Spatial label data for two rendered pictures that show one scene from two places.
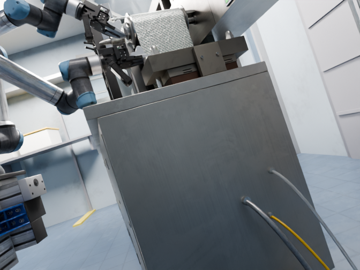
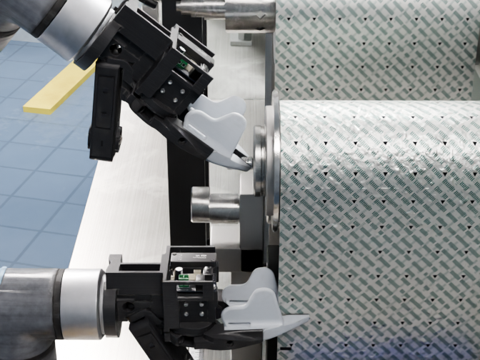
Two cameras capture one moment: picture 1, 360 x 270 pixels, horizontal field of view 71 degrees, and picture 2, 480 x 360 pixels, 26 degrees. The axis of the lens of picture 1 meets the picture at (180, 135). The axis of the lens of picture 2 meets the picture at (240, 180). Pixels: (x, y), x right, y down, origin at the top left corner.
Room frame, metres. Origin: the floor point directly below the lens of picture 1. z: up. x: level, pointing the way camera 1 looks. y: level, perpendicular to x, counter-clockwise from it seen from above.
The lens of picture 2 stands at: (0.19, -0.21, 1.74)
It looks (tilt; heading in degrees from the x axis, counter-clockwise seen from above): 28 degrees down; 18
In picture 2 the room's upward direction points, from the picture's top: straight up
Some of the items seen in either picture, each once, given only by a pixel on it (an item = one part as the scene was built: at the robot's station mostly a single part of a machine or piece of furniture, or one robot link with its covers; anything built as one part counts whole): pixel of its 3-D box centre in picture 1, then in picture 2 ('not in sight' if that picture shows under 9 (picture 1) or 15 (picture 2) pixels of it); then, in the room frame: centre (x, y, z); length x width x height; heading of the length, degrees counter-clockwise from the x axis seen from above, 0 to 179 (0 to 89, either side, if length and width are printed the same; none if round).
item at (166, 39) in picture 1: (169, 49); (389, 302); (1.10, -0.07, 1.11); 0.23 x 0.01 x 0.18; 108
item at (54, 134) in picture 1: (40, 141); not in sight; (4.04, 2.16, 1.39); 0.54 x 0.45 x 0.30; 94
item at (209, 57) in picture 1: (209, 59); not in sight; (0.91, -0.19, 0.97); 0.10 x 0.03 x 0.11; 108
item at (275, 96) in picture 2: (130, 31); (274, 161); (1.12, 0.06, 1.25); 0.15 x 0.01 x 0.15; 18
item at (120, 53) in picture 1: (114, 58); (164, 298); (1.03, 0.15, 1.12); 0.12 x 0.08 x 0.09; 108
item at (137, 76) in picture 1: (134, 77); (235, 299); (1.14, 0.11, 1.05); 0.06 x 0.05 x 0.31; 108
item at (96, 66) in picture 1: (95, 65); (88, 302); (1.00, 0.23, 1.11); 0.08 x 0.05 x 0.08; 18
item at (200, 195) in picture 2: not in sight; (200, 204); (1.13, 0.15, 1.18); 0.04 x 0.02 x 0.04; 18
